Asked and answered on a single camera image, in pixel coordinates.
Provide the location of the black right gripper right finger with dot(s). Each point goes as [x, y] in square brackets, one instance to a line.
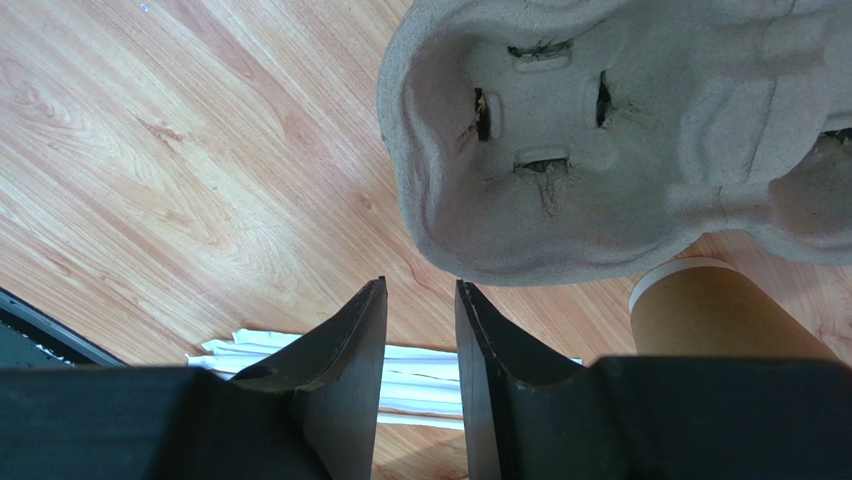
[531, 413]

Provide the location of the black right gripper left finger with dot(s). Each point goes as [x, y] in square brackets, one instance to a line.
[308, 411]

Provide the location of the stack of paper cups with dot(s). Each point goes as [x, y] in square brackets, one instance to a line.
[703, 307]

